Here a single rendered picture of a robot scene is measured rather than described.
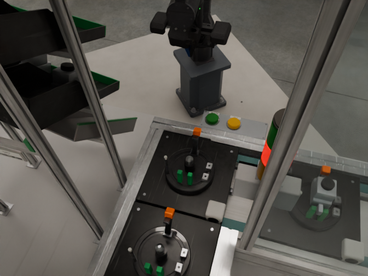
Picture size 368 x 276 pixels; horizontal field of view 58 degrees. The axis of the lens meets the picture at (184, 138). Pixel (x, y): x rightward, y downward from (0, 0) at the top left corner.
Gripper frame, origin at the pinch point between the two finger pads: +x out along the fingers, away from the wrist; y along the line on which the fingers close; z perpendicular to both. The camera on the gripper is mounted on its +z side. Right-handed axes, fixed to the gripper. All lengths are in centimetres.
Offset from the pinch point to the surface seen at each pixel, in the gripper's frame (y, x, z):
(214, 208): 14.6, 26.4, 29.1
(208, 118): 5.6, 28.2, -1.2
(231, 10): -21, 126, -207
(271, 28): 18, 125, -190
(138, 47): -35, 40, -40
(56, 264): -24, 39, 51
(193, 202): 8.5, 28.4, 28.0
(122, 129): -15.7, 21.0, 15.3
